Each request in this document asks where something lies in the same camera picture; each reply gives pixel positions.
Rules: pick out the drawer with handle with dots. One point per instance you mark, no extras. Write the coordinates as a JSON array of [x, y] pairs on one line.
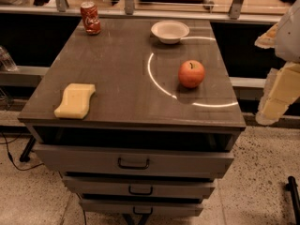
[[141, 162], [142, 188], [142, 208]]

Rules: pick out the black stand leg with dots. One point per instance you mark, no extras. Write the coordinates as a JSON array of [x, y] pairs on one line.
[[291, 186]]

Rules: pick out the bottom drawer with handle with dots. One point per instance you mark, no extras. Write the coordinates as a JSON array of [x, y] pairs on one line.
[[142, 208]]

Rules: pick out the top drawer with handle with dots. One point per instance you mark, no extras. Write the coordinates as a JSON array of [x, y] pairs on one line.
[[141, 162]]

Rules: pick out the yellow sponge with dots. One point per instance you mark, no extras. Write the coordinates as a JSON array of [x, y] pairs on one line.
[[75, 101]]

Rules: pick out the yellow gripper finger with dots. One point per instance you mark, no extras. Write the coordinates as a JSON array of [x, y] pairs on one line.
[[267, 39], [281, 90]]

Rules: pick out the grey drawer cabinet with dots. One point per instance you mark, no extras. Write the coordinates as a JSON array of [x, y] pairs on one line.
[[139, 102]]

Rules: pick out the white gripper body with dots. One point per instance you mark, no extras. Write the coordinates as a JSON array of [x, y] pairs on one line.
[[289, 37]]

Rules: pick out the white bowl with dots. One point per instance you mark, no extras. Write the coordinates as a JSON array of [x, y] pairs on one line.
[[170, 32]]

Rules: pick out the red apple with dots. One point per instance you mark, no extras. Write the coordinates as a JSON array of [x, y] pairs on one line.
[[191, 73]]

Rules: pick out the clear plastic bottle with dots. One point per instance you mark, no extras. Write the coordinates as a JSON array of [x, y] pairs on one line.
[[6, 60]]

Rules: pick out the middle drawer with handle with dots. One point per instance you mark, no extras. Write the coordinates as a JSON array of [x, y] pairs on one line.
[[142, 188]]

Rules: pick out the red cola can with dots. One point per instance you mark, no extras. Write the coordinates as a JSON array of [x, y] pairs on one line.
[[90, 19]]

